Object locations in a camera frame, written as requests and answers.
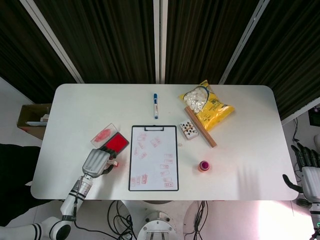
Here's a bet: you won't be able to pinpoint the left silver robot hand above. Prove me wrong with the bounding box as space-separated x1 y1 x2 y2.
81 147 119 179

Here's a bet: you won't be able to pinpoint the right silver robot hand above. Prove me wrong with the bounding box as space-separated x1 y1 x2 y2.
282 144 320 201

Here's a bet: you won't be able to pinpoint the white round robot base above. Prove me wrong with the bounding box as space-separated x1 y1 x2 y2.
136 209 177 240

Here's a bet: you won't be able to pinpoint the black clipboard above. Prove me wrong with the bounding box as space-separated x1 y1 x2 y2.
128 125 180 192

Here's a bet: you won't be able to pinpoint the red ink pad clear lid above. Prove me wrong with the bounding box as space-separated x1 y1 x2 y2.
90 122 130 154

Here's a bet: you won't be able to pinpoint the white paper with red stamps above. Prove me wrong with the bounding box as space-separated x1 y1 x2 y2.
130 126 178 190

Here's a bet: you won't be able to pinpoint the black cloth bundle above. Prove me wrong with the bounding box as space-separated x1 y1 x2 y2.
0 143 42 226

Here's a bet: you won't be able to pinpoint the blue and white marker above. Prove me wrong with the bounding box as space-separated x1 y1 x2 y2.
152 93 159 120

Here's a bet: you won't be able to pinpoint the brown cardboard box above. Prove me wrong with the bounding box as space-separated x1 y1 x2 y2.
16 103 53 141

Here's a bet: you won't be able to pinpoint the deck of playing cards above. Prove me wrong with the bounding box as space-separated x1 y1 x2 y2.
179 119 201 141

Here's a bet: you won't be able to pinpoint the orange stacking cup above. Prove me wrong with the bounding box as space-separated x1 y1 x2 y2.
198 160 211 173

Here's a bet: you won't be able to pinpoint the wooden rolling pin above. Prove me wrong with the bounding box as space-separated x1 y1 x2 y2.
184 105 217 148

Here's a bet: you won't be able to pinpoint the yellow snack bag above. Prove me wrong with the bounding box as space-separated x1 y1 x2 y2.
178 79 236 133

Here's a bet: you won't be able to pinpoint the dark pleated curtain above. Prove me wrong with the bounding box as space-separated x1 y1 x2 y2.
0 0 320 121

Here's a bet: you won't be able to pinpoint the black floor cables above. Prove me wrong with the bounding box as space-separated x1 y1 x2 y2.
184 199 210 237
74 199 135 240

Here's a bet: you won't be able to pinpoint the white slanted frame post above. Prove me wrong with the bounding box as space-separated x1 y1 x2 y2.
218 0 272 86
19 0 85 84

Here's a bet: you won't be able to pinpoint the white upright frame post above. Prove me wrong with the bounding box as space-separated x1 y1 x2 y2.
152 0 169 85

